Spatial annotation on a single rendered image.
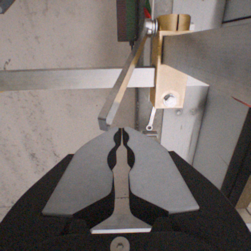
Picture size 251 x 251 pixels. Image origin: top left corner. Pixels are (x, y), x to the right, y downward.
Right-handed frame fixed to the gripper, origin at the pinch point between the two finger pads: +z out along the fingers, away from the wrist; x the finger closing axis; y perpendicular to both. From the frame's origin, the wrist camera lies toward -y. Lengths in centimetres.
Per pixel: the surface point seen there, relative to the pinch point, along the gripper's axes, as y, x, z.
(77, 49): -4, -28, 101
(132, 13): -12.4, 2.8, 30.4
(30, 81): -1.4, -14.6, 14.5
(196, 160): 34, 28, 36
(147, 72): -2.2, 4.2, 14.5
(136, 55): -5.2, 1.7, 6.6
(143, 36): -7.2, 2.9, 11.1
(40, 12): -25, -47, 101
